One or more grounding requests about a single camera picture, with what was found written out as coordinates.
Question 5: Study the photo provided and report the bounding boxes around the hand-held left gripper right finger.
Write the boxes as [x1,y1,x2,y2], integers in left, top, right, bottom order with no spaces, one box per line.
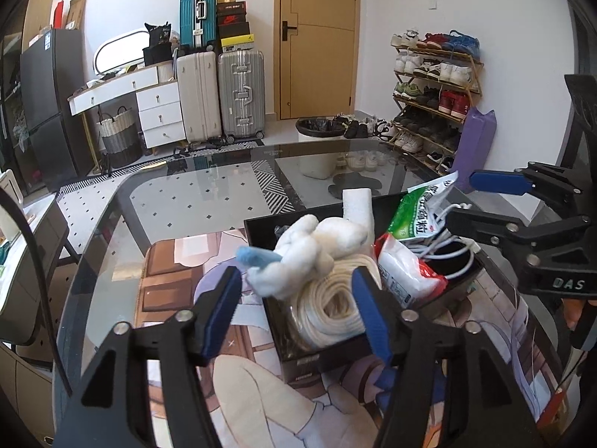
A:
[351,265,548,448]

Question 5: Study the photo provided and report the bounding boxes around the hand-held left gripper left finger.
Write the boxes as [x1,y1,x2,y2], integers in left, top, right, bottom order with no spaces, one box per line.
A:
[53,265,243,448]

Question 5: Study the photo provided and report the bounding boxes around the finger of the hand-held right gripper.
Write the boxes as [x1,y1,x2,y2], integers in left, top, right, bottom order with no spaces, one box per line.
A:
[445,208,593,267]
[468,161,586,206]

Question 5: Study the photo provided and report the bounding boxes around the white rope coil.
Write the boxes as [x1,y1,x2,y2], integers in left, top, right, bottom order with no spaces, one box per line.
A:
[291,252,374,351]

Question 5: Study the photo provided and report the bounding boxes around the red and white packet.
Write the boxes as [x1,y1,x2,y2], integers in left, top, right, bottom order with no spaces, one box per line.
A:
[374,232,448,309]

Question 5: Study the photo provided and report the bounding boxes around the black cardboard box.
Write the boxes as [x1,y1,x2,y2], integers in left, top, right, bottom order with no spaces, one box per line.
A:
[243,191,486,388]

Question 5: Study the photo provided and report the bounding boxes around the green plastic packet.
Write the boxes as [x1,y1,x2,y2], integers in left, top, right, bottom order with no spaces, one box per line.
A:
[388,172,460,241]

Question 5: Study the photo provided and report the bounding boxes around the white plush toy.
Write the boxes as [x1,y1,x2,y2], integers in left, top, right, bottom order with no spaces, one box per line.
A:
[235,215,369,299]

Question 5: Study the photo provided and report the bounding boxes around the white foam roll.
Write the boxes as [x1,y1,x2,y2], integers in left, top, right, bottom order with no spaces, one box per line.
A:
[342,188,374,234]

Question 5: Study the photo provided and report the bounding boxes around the person's right hand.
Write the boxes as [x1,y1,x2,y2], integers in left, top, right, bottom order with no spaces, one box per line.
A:
[562,299,585,330]

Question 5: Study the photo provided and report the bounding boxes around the purple bag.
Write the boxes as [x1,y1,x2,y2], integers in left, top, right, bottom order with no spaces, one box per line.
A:
[450,106,497,192]

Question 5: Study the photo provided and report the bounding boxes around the printed desk mat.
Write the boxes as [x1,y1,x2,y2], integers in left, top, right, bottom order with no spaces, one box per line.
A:
[135,228,574,448]

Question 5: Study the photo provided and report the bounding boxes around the black floor mat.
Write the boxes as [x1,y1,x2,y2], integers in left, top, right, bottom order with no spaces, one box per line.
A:
[328,171,383,199]

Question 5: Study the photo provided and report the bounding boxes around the shoe rack with shoes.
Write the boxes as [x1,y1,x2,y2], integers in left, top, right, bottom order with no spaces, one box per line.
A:
[391,29,481,173]

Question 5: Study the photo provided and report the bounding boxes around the cluster of black shoes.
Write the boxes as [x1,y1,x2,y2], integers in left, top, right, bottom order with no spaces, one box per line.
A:
[333,113,399,140]

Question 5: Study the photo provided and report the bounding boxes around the white trash bin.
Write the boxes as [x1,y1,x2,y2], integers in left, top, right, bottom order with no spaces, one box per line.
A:
[296,116,346,179]

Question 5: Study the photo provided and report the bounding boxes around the patterned floor rug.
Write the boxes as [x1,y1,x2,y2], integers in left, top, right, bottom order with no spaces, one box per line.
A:
[56,142,304,262]

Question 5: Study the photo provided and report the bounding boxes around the woven basket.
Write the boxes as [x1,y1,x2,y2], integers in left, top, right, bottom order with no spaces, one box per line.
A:
[96,106,143,169]

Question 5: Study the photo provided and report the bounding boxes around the white dresser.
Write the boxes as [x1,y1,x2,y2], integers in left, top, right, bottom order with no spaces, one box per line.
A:
[68,65,187,150]

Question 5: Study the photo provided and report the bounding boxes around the white side table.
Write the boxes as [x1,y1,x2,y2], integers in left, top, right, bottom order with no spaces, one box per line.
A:
[0,168,71,346]

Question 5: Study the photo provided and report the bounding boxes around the white suitcase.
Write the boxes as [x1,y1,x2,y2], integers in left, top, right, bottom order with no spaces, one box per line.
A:
[176,50,222,143]

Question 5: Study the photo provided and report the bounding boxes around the silver suitcase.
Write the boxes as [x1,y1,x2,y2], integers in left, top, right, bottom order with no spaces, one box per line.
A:
[217,49,266,143]

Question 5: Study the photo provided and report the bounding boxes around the wooden door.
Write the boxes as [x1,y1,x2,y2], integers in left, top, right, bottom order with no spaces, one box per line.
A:
[274,0,361,119]

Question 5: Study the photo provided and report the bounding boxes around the black refrigerator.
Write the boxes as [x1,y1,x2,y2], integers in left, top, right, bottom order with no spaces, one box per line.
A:
[19,28,94,192]

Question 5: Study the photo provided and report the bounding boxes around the black bag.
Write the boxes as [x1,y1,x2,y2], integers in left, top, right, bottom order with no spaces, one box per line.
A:
[142,22,175,67]

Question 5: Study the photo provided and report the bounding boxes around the oval mirror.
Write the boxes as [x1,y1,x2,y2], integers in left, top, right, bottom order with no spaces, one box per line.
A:
[93,28,150,75]

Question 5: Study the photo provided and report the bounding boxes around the stack of shoe boxes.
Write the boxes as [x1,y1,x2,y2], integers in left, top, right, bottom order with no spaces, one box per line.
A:
[216,0,257,52]

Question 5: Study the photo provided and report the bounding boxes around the teal suitcase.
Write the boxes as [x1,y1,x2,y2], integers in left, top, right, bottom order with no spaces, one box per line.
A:
[179,0,218,50]

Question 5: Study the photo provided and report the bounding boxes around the small cardboard box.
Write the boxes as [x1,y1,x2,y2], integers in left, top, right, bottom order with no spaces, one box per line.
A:
[64,0,87,31]

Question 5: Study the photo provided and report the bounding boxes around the flat cardboard sheet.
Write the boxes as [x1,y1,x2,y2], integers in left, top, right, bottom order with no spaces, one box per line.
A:
[22,0,56,50]

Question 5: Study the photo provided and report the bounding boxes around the white cable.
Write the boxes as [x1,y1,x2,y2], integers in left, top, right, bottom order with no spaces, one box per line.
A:
[415,203,481,281]

